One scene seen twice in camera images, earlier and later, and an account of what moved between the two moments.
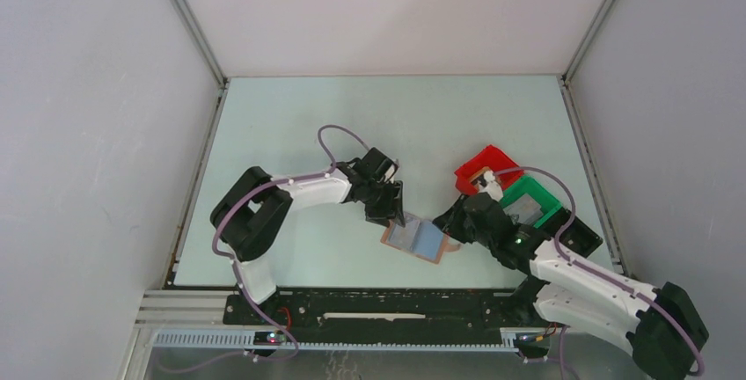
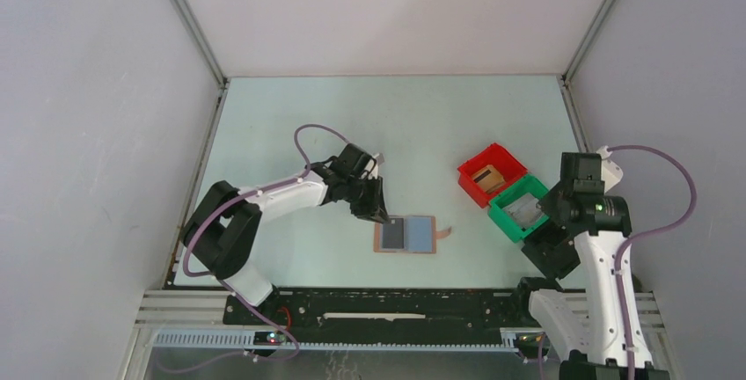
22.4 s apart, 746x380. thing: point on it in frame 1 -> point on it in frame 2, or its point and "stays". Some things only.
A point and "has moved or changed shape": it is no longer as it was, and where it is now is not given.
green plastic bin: (542, 197) stays
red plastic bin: (492, 157) stays
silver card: (404, 237) has moved or changed shape
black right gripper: (449, 220) -> (553, 211)
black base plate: (388, 310) stays
